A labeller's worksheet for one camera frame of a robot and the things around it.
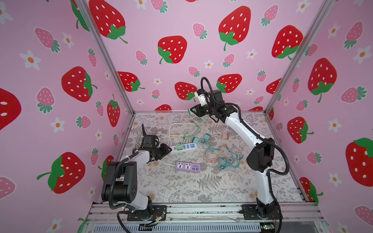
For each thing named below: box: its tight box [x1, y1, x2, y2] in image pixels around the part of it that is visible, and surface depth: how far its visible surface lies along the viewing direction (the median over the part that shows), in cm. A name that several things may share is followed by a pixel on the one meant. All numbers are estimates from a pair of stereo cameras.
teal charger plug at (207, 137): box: [203, 133, 211, 142], surface depth 106 cm
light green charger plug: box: [176, 141, 184, 151], surface depth 95 cm
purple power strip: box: [174, 161, 202, 174], surface depth 90 cm
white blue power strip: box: [170, 142, 198, 152], surface depth 100 cm
